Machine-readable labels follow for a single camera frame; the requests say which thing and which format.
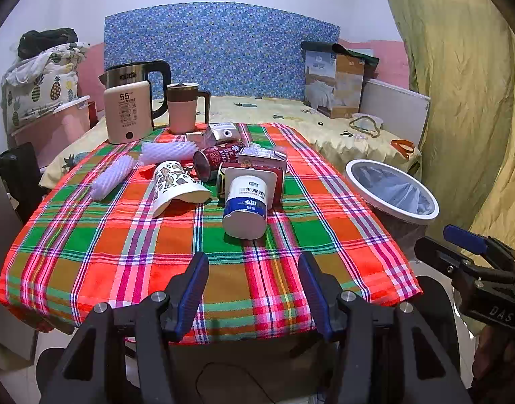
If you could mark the steel black electric kettle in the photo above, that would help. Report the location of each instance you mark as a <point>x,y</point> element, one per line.
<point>136,72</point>

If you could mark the plaid red green tablecloth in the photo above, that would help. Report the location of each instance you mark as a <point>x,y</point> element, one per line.
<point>74,253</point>

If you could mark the yellow pineapple bed sheet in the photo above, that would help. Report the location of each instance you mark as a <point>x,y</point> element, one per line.
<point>334,139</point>

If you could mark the white blue yogurt cup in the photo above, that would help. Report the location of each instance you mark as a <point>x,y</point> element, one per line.
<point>249,194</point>

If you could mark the cardboard bedding box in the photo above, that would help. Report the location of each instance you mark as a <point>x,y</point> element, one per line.
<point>333,83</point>

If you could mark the black chair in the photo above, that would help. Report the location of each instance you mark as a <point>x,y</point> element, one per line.
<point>20,171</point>

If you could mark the pink storage box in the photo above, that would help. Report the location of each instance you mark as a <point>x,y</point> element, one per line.
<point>56,130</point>

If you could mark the beige 55 degree warmer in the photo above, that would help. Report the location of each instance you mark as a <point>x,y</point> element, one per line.
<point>128,112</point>

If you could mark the pink brown mug with handle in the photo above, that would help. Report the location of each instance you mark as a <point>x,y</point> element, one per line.
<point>182,106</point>

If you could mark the red white milk carton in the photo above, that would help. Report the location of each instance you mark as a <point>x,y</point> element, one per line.
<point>268,164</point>

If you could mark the white flat panel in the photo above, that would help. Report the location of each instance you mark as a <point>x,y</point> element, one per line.
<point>403,112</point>

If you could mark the white round trash bin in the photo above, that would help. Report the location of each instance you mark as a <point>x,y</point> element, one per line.
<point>403,204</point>

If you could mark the black clothing pile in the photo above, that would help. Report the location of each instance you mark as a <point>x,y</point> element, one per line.
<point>33,42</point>

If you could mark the patterned paper cup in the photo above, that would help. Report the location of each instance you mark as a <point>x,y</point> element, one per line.
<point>171,182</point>

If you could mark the pineapple print pillow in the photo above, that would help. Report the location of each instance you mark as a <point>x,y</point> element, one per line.
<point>34,87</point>

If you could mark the white foam fruit net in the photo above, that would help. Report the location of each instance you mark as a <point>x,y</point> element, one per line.
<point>109,179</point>
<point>155,153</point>

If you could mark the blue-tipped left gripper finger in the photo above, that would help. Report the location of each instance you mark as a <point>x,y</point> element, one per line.
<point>464,239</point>

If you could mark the blue floral headboard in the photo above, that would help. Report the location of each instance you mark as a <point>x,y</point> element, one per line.
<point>229,49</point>

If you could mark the silver small carton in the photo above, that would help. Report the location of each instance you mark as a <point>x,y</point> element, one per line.
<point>220,133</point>

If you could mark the olive yellow curtain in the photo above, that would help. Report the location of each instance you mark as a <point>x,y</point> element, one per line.
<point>462,56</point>

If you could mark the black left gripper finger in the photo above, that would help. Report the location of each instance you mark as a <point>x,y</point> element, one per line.
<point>121,355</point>
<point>408,353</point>

